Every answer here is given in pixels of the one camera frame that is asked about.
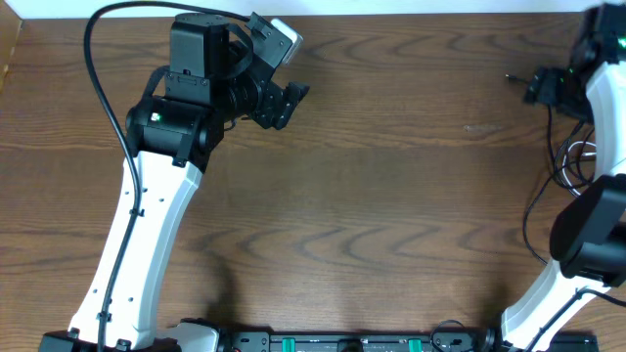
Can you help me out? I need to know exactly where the white usb cable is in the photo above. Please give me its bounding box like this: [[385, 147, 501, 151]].
[[560, 140, 599, 197]]

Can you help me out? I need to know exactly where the thin black cable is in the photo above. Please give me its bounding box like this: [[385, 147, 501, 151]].
[[505, 72, 596, 192]]

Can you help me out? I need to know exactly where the black usb cable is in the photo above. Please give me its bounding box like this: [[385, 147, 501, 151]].
[[521, 121, 588, 266]]

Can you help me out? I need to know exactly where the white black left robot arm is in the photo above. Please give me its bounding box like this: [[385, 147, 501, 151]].
[[40, 9, 308, 351]]

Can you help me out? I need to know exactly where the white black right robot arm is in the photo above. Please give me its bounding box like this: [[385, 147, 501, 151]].
[[482, 3, 625, 351]]

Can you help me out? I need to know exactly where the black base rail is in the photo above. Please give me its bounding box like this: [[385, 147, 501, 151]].
[[156, 316, 601, 352]]

